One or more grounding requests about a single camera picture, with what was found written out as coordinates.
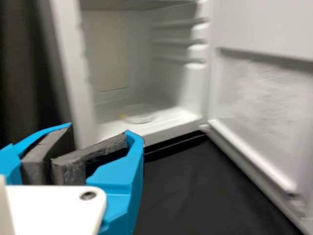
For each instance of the incubator door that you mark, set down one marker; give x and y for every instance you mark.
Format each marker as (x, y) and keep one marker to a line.
(256, 98)

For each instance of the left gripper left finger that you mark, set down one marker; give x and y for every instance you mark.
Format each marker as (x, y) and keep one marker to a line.
(31, 159)

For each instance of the white incubator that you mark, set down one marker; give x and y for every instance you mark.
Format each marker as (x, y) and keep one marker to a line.
(171, 85)

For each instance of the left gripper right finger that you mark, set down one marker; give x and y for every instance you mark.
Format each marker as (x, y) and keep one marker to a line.
(122, 181)

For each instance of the petri dish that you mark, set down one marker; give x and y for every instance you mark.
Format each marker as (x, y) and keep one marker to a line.
(139, 115)

